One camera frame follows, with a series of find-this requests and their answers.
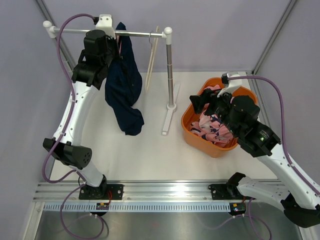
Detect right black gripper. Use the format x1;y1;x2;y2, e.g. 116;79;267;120
190;86;241;136

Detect pink patterned shorts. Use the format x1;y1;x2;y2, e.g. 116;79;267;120
187;84;238;148

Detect navy blue shorts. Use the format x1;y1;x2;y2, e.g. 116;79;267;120
105;36;144;136

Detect cream plastic hanger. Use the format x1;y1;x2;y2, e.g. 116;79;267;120
145;36;159;92

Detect pink plastic hanger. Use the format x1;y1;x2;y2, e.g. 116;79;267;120
116;35;122;55

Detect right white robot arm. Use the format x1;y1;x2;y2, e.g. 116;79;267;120
189;89;320;228

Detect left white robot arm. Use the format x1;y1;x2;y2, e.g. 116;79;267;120
43;29;118;200

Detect white clothes rack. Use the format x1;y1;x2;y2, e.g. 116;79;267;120
42;20;181;136

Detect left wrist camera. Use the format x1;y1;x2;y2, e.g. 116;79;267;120
95;14;116;39

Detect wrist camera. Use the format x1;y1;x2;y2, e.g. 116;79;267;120
217;71;243;98
95;14;116;39

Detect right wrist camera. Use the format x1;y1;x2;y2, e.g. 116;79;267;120
217;71;243;98

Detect aluminium mounting rail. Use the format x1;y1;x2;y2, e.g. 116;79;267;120
32;181;305;202

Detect slotted cable duct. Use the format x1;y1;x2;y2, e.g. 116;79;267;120
43;202;231;213

